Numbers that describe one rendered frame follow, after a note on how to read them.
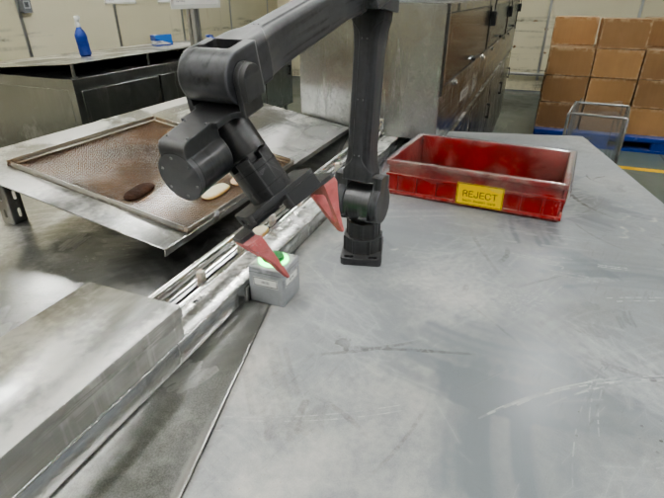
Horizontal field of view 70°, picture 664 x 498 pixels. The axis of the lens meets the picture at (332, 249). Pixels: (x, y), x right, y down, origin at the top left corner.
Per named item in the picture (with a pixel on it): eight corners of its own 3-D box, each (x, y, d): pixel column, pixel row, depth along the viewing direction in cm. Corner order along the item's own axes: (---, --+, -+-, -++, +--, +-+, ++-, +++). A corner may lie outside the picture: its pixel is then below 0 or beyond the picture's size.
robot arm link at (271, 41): (394, 3, 79) (335, 3, 83) (393, -37, 75) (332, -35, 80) (248, 116, 51) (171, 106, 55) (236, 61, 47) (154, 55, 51)
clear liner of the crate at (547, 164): (564, 223, 118) (574, 186, 113) (379, 192, 137) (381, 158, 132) (571, 182, 144) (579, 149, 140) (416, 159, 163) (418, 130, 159)
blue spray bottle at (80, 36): (90, 55, 291) (79, 15, 281) (78, 56, 291) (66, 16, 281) (94, 54, 299) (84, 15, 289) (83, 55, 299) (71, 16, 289)
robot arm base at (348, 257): (379, 267, 100) (383, 241, 111) (381, 232, 96) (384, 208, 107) (339, 264, 101) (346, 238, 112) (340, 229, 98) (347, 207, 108)
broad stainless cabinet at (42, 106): (113, 247, 284) (68, 64, 236) (-10, 219, 318) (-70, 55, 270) (269, 157, 442) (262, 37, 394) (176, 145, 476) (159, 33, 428)
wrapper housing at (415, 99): (440, 153, 172) (456, 2, 150) (301, 137, 191) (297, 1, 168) (514, 45, 533) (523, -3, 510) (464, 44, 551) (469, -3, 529)
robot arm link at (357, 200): (381, 223, 104) (359, 218, 106) (383, 178, 99) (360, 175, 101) (365, 240, 96) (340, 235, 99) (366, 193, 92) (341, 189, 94)
